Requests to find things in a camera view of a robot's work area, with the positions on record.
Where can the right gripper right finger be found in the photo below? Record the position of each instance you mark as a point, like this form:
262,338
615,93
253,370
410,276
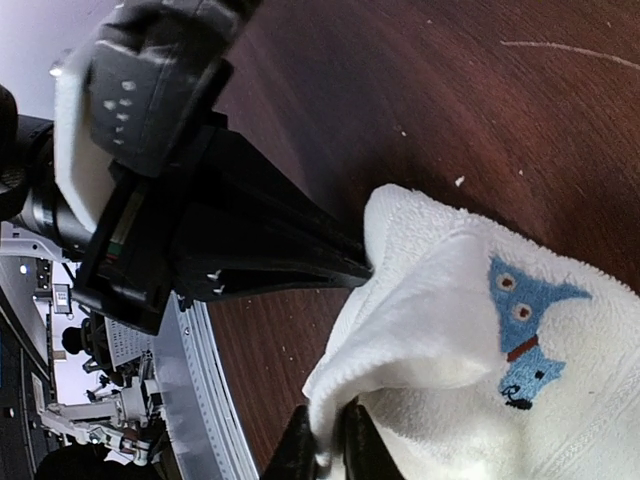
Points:
365,455

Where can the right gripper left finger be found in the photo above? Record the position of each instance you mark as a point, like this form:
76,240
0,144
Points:
294,457

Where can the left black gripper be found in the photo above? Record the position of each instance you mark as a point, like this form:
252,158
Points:
251,230

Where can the white towel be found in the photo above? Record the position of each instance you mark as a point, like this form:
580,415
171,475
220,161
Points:
480,354

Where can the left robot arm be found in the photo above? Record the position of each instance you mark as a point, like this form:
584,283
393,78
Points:
30,198

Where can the front aluminium rail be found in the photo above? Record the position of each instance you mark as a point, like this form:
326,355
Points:
206,434

